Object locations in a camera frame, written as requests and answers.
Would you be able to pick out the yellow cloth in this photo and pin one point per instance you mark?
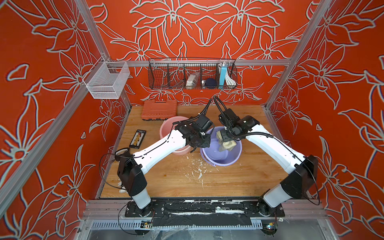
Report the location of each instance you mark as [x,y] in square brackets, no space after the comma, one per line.
[225,146]

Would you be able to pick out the pink plastic bucket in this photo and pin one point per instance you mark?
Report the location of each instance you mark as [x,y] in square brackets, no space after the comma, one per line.
[167,128]

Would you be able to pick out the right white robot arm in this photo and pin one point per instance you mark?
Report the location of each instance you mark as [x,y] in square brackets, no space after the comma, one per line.
[301,169]

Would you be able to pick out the purple plastic bucket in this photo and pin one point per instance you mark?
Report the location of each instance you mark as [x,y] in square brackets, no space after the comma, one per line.
[216,155]

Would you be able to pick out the red plastic tool case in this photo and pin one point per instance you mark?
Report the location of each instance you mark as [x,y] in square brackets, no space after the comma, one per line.
[159,110]

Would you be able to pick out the grey wrapped package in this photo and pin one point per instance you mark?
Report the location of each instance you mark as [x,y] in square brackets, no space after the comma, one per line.
[192,81]

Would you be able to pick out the white mesh wall basket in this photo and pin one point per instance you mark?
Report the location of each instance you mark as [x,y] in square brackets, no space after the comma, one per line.
[107,81]

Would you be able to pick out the dark blue round object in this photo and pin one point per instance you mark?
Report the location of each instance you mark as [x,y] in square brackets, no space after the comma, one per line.
[211,83]

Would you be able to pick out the black wire wall basket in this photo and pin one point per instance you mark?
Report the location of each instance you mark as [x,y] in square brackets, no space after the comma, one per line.
[172,73]

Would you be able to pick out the black snack packet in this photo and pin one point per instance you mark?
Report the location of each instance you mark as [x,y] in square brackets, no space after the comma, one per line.
[138,139]

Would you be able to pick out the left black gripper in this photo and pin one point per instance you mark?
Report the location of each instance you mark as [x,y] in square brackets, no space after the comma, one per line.
[207,143]

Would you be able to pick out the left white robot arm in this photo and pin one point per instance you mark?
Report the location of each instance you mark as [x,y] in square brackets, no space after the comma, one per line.
[132,168]

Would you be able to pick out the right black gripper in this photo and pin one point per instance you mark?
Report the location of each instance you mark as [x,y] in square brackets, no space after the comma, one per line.
[224,138]

